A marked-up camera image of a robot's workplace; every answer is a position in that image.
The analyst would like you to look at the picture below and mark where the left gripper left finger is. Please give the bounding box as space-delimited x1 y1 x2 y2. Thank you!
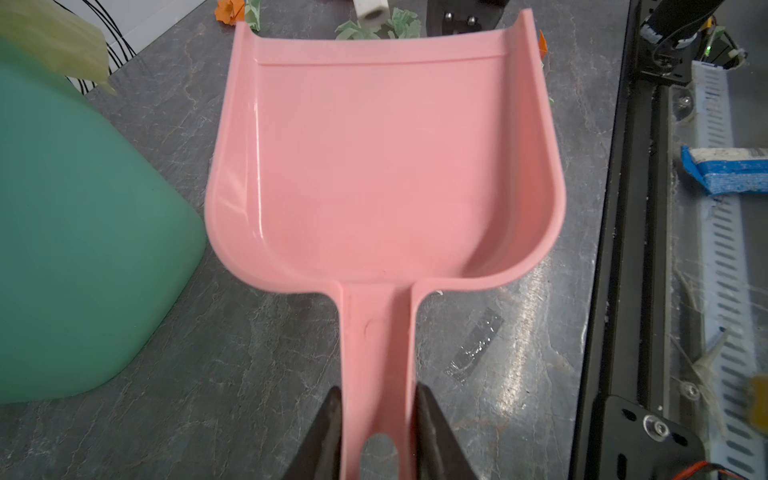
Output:
282 386 342 480

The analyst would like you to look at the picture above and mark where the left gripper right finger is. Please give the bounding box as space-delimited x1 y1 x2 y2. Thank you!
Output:
415 383 477 480

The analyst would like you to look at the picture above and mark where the pink plastic dustpan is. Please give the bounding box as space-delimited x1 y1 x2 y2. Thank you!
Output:
205 9 566 479

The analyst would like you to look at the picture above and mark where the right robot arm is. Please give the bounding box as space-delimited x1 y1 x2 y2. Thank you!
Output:
639 0 723 69

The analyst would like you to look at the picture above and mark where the green trash bin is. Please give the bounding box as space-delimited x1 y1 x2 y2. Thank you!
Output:
1 41 207 403

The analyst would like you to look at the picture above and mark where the green paper scrap centre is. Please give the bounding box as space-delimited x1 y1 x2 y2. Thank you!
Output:
335 7 422 40

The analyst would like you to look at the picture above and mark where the orange paper scrap far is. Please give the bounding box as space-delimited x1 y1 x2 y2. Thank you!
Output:
214 0 245 26

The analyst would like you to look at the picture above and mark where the green bin liner bag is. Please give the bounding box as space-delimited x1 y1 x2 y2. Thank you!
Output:
1 0 116 95

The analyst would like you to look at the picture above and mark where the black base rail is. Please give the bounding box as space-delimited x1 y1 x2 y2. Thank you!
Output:
569 1 704 479

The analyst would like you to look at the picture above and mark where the white slotted cable duct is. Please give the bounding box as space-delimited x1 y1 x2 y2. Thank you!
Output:
693 62 767 479

